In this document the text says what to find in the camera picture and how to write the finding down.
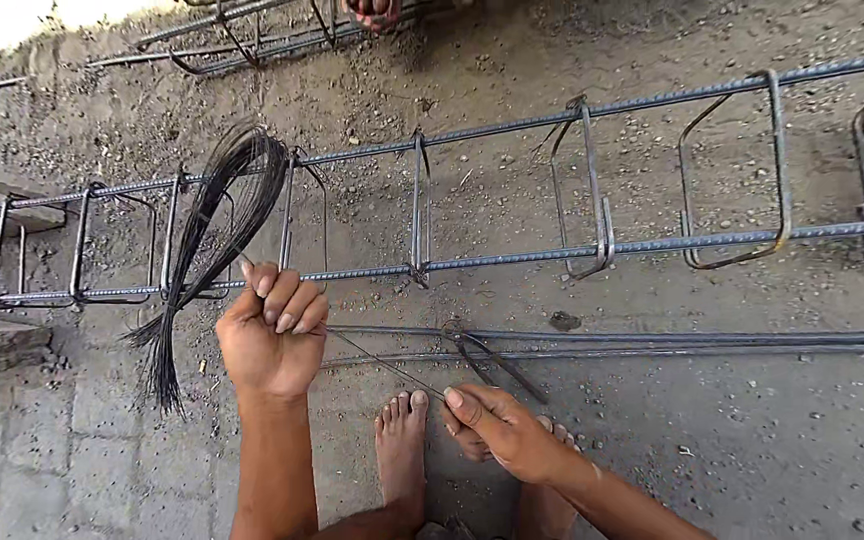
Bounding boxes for person's right hand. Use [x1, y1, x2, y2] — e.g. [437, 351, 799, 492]
[439, 383, 600, 486]

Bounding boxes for person's left hand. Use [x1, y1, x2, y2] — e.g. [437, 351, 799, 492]
[216, 258, 330, 399]

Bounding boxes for dark metal pincers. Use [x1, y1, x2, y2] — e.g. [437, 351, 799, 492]
[441, 320, 550, 407]

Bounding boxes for thin tie wire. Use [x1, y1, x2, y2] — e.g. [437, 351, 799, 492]
[327, 328, 448, 401]

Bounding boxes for long steel rebar cage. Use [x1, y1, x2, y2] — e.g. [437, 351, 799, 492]
[0, 49, 864, 310]

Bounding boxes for bundle of black wires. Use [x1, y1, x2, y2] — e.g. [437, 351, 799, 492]
[123, 122, 291, 418]

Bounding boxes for person's right forearm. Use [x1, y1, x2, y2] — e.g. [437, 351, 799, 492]
[546, 448, 718, 540]

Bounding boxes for rusty steel rebar cage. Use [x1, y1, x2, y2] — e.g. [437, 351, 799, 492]
[87, 0, 448, 76]

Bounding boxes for steel rebar rod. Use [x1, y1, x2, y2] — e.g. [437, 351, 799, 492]
[325, 324, 864, 346]
[319, 343, 864, 369]

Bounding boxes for grey concrete block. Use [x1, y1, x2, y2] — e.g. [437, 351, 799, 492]
[0, 160, 67, 243]

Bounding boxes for person's legs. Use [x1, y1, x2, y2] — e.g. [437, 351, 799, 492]
[310, 389, 582, 540]

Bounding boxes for person's left forearm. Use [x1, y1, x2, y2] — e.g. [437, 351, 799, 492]
[229, 388, 319, 540]

